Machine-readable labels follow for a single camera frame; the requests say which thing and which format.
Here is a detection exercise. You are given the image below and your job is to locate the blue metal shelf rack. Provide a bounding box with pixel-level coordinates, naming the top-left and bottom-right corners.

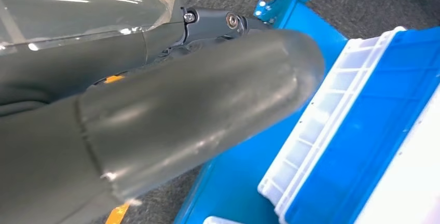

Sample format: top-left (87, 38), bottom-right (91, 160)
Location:
top-left (173, 0), bottom-right (358, 224)

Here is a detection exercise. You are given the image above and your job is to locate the yellow floor tape square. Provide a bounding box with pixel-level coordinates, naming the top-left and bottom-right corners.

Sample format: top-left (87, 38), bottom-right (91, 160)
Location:
top-left (103, 74), bottom-right (132, 224)

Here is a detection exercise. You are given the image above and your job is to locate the blue plastic crate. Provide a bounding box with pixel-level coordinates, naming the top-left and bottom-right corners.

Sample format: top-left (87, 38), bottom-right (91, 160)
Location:
top-left (278, 26), bottom-right (440, 224)

